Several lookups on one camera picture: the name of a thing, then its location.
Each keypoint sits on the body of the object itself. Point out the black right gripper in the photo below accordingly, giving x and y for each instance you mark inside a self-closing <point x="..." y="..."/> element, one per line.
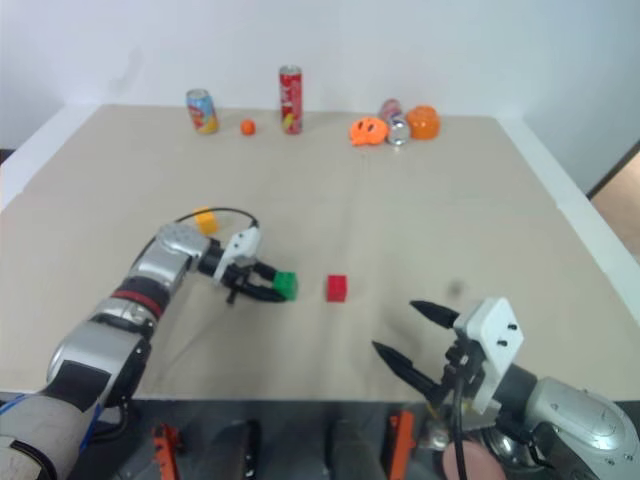
<point x="465" y="367"/>

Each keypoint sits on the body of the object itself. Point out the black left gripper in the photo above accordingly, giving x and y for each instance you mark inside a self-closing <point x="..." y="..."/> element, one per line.
<point x="239" y="280"/>

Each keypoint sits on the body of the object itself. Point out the green cube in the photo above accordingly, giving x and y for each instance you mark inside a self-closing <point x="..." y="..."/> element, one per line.
<point x="286" y="286"/>

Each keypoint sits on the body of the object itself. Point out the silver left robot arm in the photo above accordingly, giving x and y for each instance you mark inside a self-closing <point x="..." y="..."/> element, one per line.
<point x="155" y="265"/>

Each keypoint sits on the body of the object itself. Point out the red cube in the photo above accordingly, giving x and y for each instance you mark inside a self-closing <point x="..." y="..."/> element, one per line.
<point x="337" y="288"/>

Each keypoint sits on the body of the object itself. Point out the yellow cube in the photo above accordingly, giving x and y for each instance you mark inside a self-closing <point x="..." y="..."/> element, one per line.
<point x="207" y="221"/>

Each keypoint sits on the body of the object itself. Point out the orange black clamp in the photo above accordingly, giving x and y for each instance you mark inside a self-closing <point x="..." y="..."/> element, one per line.
<point x="401" y="445"/>
<point x="165" y="450"/>

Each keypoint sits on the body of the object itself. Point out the beige table cover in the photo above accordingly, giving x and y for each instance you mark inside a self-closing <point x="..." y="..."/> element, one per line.
<point x="350" y="210"/>

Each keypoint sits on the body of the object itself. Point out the small orange ball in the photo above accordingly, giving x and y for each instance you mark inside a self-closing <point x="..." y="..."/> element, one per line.
<point x="248" y="127"/>

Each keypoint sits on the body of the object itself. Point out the yellow blue drink can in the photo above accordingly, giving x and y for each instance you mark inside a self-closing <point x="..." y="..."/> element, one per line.
<point x="202" y="112"/>

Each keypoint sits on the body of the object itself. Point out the orange pumpkin face toy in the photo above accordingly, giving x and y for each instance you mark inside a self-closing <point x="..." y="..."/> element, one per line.
<point x="368" y="131"/>

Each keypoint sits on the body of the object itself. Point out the tall red drink can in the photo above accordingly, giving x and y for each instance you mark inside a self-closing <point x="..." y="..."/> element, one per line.
<point x="291" y="100"/>

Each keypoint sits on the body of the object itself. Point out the silver pink drink can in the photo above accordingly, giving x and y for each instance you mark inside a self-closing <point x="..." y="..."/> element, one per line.
<point x="397" y="125"/>

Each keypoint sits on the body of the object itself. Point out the orange round fruit toy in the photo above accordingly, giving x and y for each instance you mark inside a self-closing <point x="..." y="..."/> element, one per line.
<point x="424" y="122"/>

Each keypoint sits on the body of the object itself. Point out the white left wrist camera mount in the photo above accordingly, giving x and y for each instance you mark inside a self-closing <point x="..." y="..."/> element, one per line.
<point x="241" y="246"/>

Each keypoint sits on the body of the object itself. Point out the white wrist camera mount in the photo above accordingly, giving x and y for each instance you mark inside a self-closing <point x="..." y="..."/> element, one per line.
<point x="492" y="332"/>
<point x="241" y="246"/>

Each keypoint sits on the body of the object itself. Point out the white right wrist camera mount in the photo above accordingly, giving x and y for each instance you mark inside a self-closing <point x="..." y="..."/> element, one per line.
<point x="492" y="332"/>

